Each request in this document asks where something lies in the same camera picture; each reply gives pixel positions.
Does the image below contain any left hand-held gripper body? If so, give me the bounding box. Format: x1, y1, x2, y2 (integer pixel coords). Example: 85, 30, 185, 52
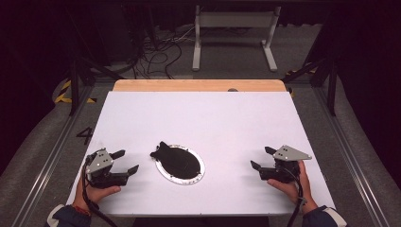
84, 148, 131, 190

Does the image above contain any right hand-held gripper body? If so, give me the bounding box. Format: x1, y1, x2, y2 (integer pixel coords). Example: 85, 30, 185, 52
258, 145, 313, 184

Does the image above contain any black cloth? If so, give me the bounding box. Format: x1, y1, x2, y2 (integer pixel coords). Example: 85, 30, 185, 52
149, 141, 202, 181

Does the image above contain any person's left hand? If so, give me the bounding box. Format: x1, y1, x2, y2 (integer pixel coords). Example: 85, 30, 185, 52
73, 183, 122, 214

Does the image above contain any person's right hand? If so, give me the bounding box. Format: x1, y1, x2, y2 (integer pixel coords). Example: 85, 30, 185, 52
267, 160, 319, 216

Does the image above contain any black metal stand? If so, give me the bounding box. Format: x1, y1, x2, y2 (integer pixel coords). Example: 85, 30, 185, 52
67, 58, 125, 116
282, 56, 339, 116

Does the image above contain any yellow black floor tape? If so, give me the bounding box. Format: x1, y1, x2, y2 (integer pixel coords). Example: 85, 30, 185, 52
54, 79, 97, 105

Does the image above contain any white metal stand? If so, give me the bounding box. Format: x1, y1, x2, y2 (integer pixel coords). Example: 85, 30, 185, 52
192, 4, 282, 73

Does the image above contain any left hand-held gripper cable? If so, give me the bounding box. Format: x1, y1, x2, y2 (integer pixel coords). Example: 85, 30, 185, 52
80, 157, 119, 227

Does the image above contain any hand-held gripper cable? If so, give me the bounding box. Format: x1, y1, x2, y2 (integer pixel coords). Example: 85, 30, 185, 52
80, 157, 119, 227
282, 166, 306, 227

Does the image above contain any grey metal floor rail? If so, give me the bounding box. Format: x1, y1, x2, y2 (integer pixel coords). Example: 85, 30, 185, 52
11, 84, 96, 227
313, 86, 392, 227

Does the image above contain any right hand-held gripper cable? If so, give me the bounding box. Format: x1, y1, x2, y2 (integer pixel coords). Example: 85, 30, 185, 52
282, 166, 306, 227

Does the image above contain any bundle of black floor cables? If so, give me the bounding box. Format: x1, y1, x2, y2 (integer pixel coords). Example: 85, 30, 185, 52
131, 25, 197, 79

